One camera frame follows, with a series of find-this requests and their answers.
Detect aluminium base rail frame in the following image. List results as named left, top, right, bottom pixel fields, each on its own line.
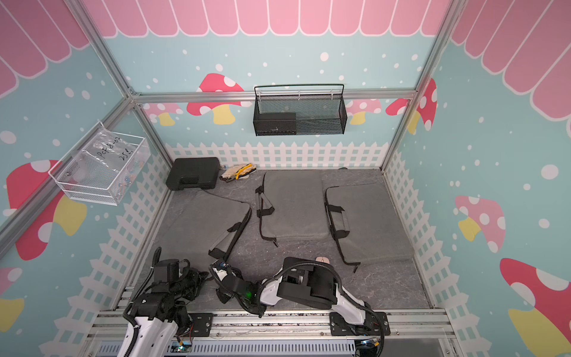
left=78, top=288, right=464, bottom=356

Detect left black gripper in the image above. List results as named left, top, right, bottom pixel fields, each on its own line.
left=170, top=266, right=208, bottom=302

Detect yellow black pliers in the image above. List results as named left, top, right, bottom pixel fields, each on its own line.
left=236, top=164, right=257, bottom=179

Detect black wire mesh basket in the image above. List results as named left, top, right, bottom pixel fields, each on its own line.
left=253, top=83, right=348, bottom=136

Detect white wire basket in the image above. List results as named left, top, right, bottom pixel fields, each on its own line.
left=48, top=121, right=152, bottom=206

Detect pink computer mouse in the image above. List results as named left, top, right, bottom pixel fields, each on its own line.
left=315, top=257, right=330, bottom=264

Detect grey laptop bag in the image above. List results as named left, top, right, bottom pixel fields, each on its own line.
left=324, top=183, right=413, bottom=269
left=158, top=191, right=252, bottom=272
left=255, top=170, right=330, bottom=245

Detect black plastic tool case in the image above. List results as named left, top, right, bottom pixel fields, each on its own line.
left=166, top=157, right=221, bottom=190

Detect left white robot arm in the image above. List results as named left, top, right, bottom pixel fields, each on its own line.
left=118, top=247, right=209, bottom=356

